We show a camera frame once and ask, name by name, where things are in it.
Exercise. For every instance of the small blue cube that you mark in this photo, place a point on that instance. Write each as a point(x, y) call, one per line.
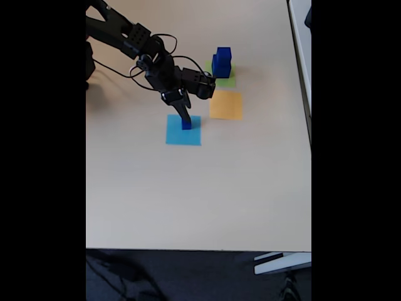
point(186, 126)

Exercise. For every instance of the large blue cube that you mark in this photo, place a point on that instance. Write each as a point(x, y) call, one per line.
point(219, 72)

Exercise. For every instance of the medium blue cube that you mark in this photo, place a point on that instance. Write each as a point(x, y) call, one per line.
point(224, 54)

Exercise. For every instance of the light blue paper square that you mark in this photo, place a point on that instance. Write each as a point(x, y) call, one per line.
point(175, 138)

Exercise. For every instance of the orange paper square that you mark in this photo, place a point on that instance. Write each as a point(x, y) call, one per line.
point(225, 105)

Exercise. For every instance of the green paper square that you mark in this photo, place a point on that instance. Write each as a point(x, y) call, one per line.
point(228, 82)

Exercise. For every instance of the dark blue object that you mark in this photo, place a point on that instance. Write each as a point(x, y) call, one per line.
point(308, 19)

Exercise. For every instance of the white table foot bar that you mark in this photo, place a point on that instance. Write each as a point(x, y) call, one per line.
point(282, 265)

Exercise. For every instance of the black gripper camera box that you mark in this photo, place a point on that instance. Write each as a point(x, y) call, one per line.
point(200, 83)

